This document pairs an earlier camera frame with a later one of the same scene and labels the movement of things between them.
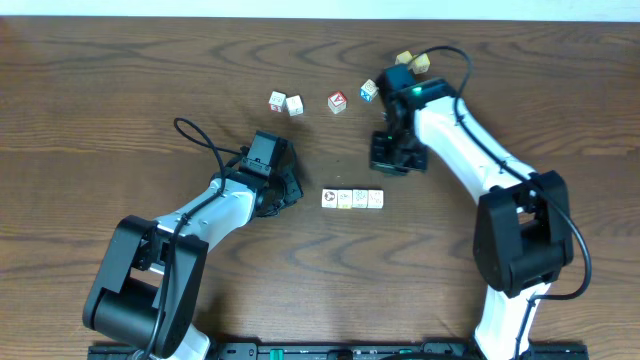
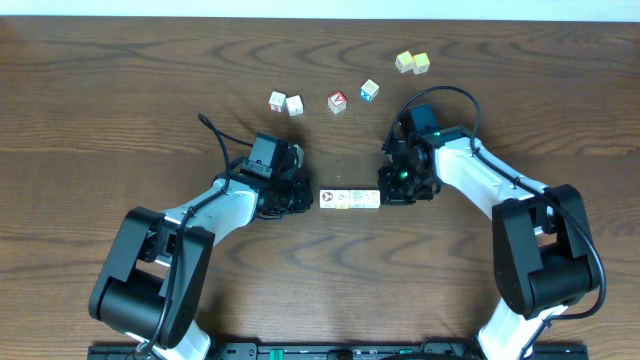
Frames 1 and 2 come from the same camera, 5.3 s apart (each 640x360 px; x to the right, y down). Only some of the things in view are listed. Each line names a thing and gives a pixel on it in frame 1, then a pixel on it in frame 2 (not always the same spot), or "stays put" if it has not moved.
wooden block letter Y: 360,198 stays put
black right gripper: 381,161 to 390,194
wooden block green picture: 375,199 stays put
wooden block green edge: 344,199 stays put
